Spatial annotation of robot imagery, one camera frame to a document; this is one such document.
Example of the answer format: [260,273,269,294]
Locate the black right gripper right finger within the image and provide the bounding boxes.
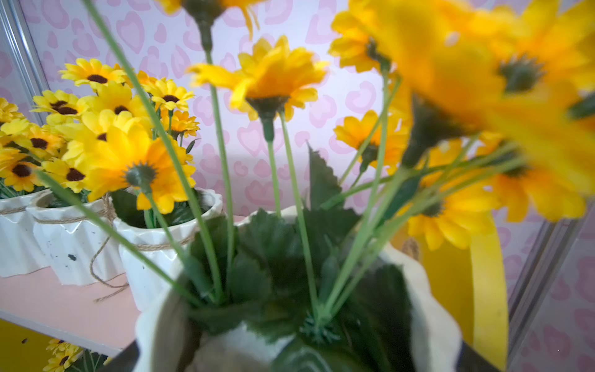
[456,342,500,372]

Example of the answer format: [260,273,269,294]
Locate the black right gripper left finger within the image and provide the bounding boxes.
[99,341,139,372]

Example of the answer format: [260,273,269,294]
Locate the shelf sunflower pot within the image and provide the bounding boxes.
[43,339,112,372]
[1,98,49,277]
[36,0,595,372]
[33,58,151,285]
[59,92,224,312]

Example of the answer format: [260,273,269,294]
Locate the yellow shelf unit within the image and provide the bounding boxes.
[1,229,508,370]

